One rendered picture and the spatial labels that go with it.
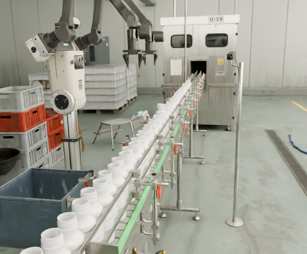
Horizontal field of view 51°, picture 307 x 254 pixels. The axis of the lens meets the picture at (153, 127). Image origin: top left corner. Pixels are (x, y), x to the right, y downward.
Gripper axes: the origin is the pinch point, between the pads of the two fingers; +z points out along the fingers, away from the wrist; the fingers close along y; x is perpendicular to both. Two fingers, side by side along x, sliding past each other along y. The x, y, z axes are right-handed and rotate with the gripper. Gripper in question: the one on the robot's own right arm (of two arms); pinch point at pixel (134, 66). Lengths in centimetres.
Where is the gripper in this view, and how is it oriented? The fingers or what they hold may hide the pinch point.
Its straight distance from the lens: 176.7
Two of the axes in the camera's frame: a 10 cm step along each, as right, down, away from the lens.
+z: 0.3, 9.7, 2.3
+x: 1.7, -2.3, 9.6
